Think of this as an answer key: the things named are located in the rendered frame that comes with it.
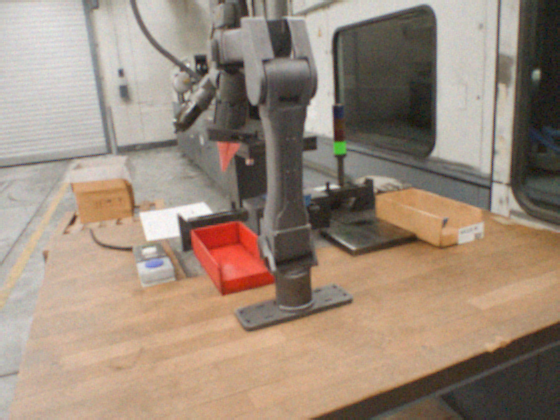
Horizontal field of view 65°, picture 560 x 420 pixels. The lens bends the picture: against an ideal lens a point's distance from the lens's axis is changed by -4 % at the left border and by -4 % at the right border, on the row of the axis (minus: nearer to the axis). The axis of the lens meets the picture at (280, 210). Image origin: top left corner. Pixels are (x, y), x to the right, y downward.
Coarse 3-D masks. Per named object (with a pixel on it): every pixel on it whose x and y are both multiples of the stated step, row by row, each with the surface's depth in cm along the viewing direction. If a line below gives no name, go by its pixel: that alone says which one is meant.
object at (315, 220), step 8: (328, 200) 117; (248, 208) 115; (320, 208) 116; (328, 208) 117; (248, 216) 116; (256, 216) 110; (312, 216) 116; (320, 216) 117; (328, 216) 118; (248, 224) 117; (256, 224) 111; (312, 224) 116; (320, 224) 117; (328, 224) 118; (256, 232) 112
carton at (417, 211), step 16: (400, 192) 121; (416, 192) 121; (384, 208) 116; (400, 208) 110; (416, 208) 122; (432, 208) 116; (448, 208) 110; (464, 208) 105; (400, 224) 111; (416, 224) 105; (432, 224) 99; (448, 224) 111; (464, 224) 106; (480, 224) 102; (432, 240) 100; (448, 240) 99; (464, 240) 101
